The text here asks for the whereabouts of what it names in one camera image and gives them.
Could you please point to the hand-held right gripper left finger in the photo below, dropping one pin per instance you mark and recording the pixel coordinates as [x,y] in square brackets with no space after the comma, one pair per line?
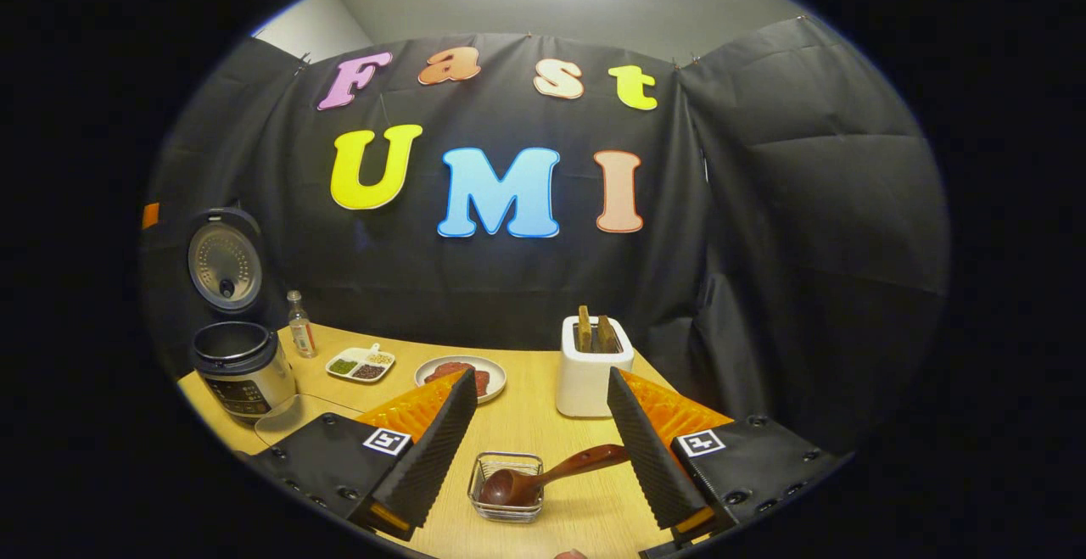
[437,457]

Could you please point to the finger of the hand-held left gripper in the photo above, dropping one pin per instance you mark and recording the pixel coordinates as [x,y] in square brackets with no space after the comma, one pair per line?
[150,216]

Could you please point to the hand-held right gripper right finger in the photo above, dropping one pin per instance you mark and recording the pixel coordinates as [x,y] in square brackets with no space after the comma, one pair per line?
[649,457]

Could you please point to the brown wooden spoon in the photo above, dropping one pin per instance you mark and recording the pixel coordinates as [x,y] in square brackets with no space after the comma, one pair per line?
[509,488]

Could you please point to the white chopstick holder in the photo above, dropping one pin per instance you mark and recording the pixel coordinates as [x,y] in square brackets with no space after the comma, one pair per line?
[585,381]

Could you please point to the dark grey rice cooker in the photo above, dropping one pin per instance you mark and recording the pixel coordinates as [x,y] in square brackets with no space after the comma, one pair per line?
[242,372]

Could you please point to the red meat piece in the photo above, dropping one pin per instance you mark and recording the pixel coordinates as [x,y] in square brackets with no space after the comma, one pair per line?
[482,382]
[448,371]

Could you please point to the small square glass bowl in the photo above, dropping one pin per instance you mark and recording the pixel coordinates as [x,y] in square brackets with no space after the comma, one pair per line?
[509,516]

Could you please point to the round white plate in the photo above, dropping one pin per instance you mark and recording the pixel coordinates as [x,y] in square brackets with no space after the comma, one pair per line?
[498,381]

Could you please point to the white divided seasoning dish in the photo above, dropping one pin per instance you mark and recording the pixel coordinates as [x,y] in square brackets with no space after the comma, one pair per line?
[361,364]

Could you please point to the small clear glass bottle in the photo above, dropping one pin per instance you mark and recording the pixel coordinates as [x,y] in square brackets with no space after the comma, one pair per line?
[302,334]

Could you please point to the black backdrop cloth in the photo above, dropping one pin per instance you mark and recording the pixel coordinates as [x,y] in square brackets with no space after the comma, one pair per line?
[806,203]

